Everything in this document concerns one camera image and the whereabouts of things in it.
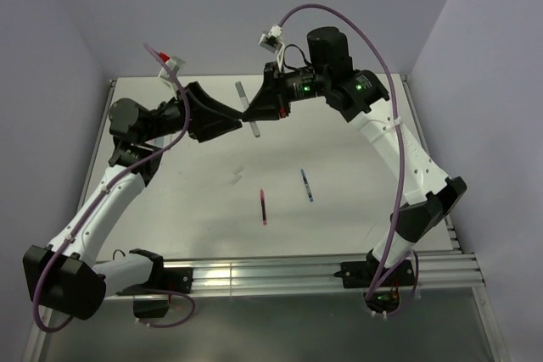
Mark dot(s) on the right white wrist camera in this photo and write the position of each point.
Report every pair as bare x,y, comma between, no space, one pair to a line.
273,42

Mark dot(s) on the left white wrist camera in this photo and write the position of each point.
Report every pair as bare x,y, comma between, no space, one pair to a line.
175,64

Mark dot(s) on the aluminium frame rail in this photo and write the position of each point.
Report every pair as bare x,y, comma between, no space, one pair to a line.
305,275

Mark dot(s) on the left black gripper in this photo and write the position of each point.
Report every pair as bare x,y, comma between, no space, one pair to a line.
204,126

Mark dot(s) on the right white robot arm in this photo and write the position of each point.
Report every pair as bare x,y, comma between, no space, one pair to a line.
428,193

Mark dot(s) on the red gel pen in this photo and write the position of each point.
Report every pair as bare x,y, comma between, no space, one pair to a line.
263,207

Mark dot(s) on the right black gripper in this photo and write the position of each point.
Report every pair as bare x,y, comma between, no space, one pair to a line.
271,103

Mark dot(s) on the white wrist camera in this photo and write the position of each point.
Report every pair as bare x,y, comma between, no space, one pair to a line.
175,64
273,42

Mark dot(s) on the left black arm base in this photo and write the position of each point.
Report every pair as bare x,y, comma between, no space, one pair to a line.
173,283

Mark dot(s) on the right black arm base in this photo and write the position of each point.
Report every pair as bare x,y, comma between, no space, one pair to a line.
386,299

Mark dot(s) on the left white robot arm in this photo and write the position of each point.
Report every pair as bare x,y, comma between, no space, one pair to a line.
65,275

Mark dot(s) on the grey pen cap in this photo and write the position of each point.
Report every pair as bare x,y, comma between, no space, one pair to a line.
240,88

